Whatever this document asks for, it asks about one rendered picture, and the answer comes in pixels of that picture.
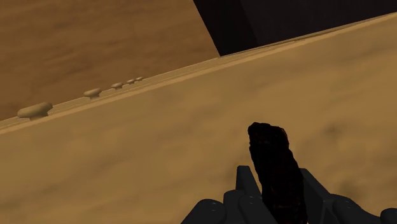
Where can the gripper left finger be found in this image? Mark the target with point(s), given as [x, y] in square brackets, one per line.
[245, 198]

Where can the dark lumpy long object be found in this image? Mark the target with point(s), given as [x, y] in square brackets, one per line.
[274, 173]

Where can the wooden chest of drawers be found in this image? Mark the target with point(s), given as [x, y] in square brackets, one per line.
[155, 149]

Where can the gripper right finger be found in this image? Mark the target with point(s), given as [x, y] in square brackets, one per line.
[322, 201]

